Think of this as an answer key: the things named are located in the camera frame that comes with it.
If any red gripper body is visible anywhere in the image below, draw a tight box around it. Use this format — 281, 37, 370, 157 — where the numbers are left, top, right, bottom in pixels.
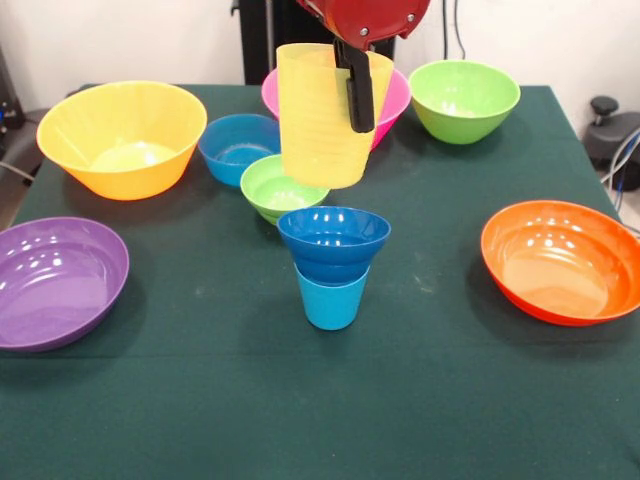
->
294, 0, 432, 52

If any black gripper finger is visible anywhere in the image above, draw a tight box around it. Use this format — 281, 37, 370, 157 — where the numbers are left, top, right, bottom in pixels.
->
333, 38, 377, 135

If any translucent yellow plastic cup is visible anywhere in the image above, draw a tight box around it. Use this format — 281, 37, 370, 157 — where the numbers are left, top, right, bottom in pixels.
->
276, 43, 395, 190

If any large green plastic bowl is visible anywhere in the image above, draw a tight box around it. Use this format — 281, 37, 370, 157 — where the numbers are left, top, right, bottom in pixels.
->
408, 59, 522, 146

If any small dark blue bowl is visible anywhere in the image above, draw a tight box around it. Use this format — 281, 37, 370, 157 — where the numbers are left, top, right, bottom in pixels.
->
276, 205, 392, 287

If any light blue plastic cup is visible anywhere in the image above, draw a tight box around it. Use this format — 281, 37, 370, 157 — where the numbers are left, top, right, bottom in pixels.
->
293, 262, 371, 331

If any large pink plastic bowl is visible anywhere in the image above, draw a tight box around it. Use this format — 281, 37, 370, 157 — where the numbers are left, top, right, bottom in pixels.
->
260, 67, 413, 151

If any small green plastic bowl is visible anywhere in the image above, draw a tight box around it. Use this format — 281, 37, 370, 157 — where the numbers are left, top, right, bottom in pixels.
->
239, 153, 331, 226

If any translucent light blue bowl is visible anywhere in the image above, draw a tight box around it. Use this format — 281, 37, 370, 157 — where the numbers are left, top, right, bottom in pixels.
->
197, 113, 284, 187

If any black knob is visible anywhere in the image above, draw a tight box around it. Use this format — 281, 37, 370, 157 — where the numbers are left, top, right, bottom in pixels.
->
589, 96, 620, 126

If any large yellow plastic bowl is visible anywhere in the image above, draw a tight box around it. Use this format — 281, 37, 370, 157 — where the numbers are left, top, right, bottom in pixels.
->
36, 80, 209, 202

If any black round base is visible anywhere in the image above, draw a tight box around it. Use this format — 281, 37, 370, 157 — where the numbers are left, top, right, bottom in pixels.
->
584, 110, 640, 176

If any shallow orange plastic bowl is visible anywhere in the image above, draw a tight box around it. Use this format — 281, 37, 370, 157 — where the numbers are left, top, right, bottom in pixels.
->
480, 200, 640, 328

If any dark green tablecloth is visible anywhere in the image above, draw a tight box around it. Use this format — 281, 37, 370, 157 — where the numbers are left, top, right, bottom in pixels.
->
0, 83, 640, 480

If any black equipment box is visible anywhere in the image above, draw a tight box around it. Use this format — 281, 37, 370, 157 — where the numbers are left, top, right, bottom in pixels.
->
0, 47, 26, 134

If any shallow purple plastic bowl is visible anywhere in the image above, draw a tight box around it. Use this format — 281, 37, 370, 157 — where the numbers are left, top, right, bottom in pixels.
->
0, 216, 130, 353

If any black wall cable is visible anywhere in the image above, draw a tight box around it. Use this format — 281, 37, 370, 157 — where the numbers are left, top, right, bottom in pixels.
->
452, 0, 468, 64
435, 0, 454, 76

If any grey blue cable bundle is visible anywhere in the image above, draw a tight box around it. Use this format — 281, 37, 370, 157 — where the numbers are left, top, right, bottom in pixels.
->
599, 127, 640, 201

